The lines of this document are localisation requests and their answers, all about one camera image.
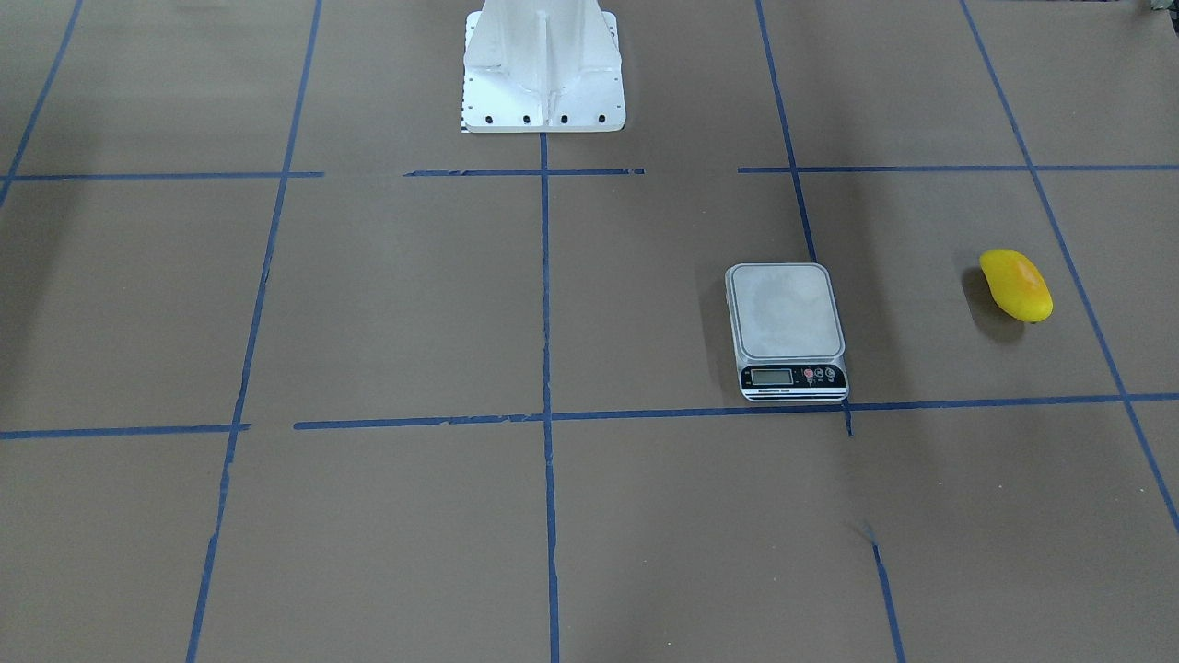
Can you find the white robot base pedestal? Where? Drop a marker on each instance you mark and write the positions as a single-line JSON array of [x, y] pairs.
[[542, 66]]

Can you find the digital kitchen scale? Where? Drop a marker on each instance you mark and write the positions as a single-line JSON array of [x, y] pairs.
[[787, 337]]

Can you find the yellow mango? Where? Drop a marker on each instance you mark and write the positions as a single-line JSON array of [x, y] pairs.
[[1017, 287]]

